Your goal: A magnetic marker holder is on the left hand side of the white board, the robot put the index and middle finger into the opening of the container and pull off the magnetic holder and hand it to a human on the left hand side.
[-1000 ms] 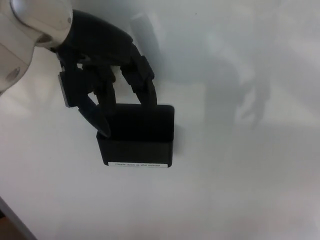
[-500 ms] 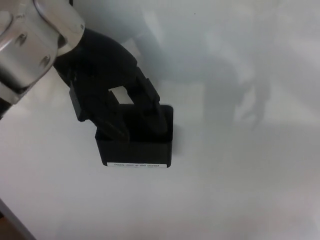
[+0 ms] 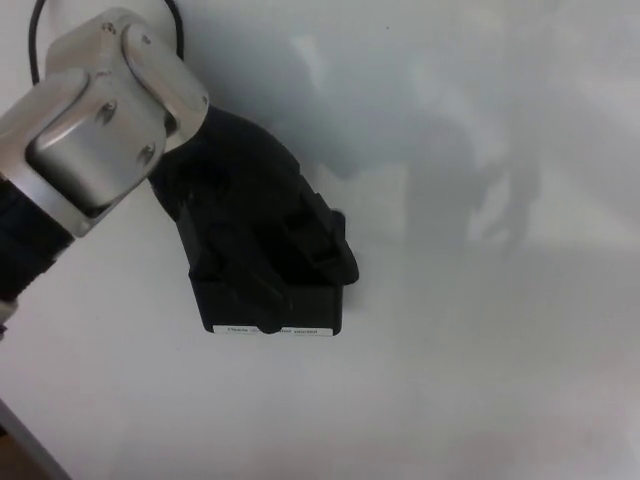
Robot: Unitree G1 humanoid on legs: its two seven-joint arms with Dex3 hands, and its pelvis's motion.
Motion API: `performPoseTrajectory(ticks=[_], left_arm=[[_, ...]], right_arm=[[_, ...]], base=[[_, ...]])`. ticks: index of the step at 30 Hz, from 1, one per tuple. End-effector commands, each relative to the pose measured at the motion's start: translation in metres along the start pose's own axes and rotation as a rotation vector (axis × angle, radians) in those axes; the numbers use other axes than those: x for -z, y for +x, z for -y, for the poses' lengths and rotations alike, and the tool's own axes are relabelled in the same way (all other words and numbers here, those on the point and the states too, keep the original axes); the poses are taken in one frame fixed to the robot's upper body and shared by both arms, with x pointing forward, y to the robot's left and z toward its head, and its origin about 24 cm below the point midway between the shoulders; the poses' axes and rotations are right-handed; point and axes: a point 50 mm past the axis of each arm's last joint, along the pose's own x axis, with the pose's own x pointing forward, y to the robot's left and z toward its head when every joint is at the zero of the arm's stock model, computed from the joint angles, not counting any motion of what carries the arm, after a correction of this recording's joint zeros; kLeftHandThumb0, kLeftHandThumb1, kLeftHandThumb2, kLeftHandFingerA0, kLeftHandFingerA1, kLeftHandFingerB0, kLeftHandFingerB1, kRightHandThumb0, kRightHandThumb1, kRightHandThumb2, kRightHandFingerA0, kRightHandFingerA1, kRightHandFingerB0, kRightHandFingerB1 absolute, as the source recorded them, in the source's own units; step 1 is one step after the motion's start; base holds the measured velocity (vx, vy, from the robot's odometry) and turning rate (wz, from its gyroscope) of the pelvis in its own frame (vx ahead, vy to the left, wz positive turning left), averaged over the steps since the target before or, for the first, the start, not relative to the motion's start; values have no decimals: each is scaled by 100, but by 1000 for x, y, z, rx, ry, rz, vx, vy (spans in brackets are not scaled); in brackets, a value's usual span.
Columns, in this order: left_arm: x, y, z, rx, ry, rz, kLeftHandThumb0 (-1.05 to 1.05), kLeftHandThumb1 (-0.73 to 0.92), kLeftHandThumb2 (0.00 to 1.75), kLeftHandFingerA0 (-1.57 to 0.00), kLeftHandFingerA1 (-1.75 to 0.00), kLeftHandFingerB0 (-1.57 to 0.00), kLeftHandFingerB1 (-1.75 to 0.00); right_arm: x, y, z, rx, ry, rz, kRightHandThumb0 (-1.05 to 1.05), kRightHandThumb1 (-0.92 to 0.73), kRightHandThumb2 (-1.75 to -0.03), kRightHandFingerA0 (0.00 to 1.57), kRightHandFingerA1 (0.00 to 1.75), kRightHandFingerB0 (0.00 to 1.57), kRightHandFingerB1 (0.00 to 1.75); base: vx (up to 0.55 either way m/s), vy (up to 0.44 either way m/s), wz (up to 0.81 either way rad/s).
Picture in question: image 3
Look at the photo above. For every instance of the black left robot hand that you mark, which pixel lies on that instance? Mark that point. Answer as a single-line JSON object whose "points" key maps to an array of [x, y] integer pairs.
{"points": [[240, 200]]}

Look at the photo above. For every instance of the black magnetic marker holder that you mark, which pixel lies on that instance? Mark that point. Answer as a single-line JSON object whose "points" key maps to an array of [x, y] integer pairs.
{"points": [[312, 310]]}

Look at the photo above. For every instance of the white whiteboard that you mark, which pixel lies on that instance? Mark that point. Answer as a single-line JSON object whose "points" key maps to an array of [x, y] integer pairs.
{"points": [[475, 375]]}

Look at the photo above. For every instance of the grey whiteboard frame edge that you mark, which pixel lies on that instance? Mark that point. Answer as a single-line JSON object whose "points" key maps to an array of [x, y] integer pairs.
{"points": [[30, 445]]}

